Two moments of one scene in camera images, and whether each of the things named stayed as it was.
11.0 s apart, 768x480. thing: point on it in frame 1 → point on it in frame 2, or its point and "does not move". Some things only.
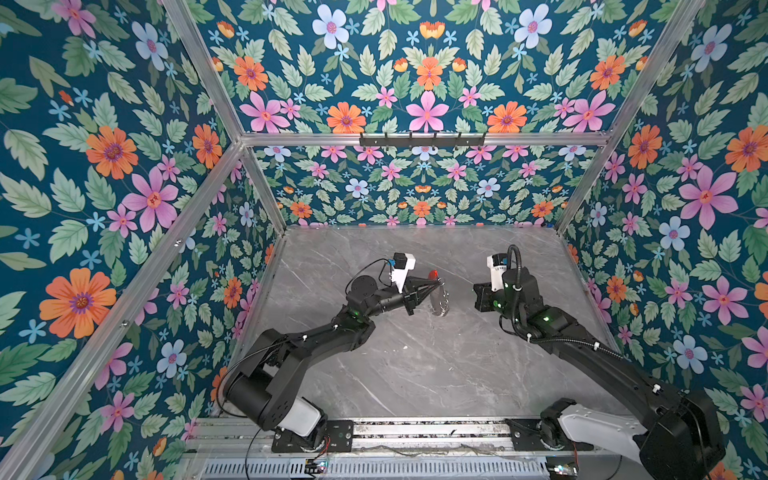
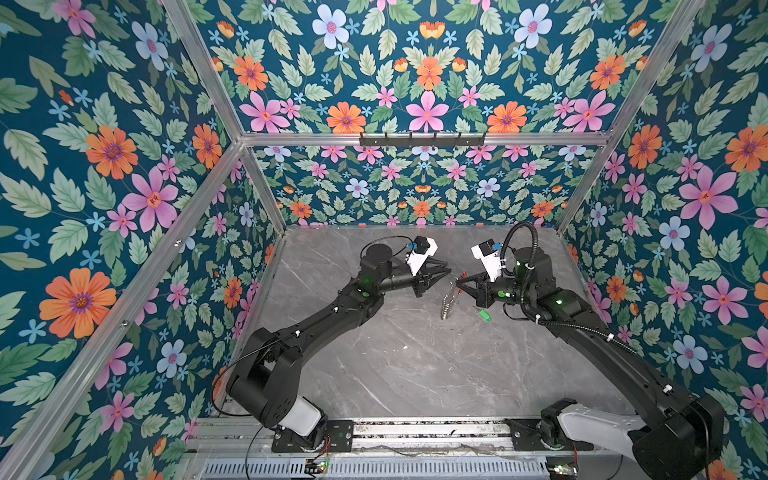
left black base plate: [336, 437] does not move
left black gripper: [413, 296] → [423, 280]
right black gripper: [482, 295] does not move
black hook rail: [422, 141] does not move
